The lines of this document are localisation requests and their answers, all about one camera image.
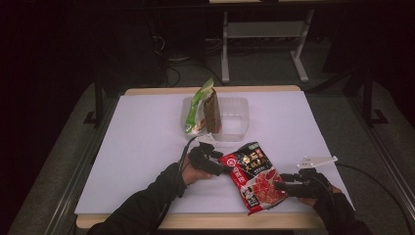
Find person's right hand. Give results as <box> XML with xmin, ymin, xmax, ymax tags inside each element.
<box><xmin>298</xmin><ymin>184</ymin><xmax>344</xmax><ymax>209</ymax></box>

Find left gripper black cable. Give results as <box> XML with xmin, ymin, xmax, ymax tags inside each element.
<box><xmin>148</xmin><ymin>135</ymin><xmax>201</xmax><ymax>235</ymax></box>

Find white metal table frame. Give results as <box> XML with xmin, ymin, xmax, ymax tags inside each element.
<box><xmin>220</xmin><ymin>9</ymin><xmax>316</xmax><ymax>84</ymax></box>

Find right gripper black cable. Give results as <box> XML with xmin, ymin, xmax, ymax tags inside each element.
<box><xmin>335</xmin><ymin>163</ymin><xmax>414</xmax><ymax>235</ymax></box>

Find red and black seasoning packet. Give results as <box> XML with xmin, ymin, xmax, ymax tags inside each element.
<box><xmin>218</xmin><ymin>141</ymin><xmax>290</xmax><ymax>216</ymax></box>

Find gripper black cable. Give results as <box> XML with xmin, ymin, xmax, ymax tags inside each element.
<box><xmin>335</xmin><ymin>163</ymin><xmax>414</xmax><ymax>235</ymax></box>
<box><xmin>148</xmin><ymin>135</ymin><xmax>201</xmax><ymax>235</ymax></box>

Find black floor cables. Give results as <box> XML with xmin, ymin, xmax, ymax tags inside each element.
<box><xmin>150</xmin><ymin>33</ymin><xmax>226</xmax><ymax>88</ymax></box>

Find clear plastic container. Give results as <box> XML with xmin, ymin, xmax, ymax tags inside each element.
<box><xmin>180</xmin><ymin>96</ymin><xmax>251</xmax><ymax>143</ymax></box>

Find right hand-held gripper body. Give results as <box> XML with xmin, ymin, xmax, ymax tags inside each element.
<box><xmin>292</xmin><ymin>155</ymin><xmax>339</xmax><ymax>200</ymax></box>

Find black metal stand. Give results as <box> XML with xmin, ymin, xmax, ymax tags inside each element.
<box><xmin>360</xmin><ymin>67</ymin><xmax>390</xmax><ymax>126</ymax></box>
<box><xmin>82</xmin><ymin>79</ymin><xmax>106</xmax><ymax>129</ymax></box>

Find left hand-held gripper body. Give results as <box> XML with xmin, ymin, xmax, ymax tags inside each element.
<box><xmin>188</xmin><ymin>133</ymin><xmax>219</xmax><ymax>173</ymax></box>

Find brown noodle packet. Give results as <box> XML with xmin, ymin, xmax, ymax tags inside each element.
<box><xmin>203</xmin><ymin>87</ymin><xmax>223</xmax><ymax>135</ymax></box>

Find person's left hand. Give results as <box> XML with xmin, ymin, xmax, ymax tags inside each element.
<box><xmin>180</xmin><ymin>156</ymin><xmax>213</xmax><ymax>188</ymax></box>

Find white table cover sheet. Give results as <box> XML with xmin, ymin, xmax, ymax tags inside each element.
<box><xmin>73</xmin><ymin>90</ymin><xmax>356</xmax><ymax>215</ymax></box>

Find green and white starch packet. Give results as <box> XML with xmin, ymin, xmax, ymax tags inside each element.
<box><xmin>184</xmin><ymin>76</ymin><xmax>215</xmax><ymax>135</ymax></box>

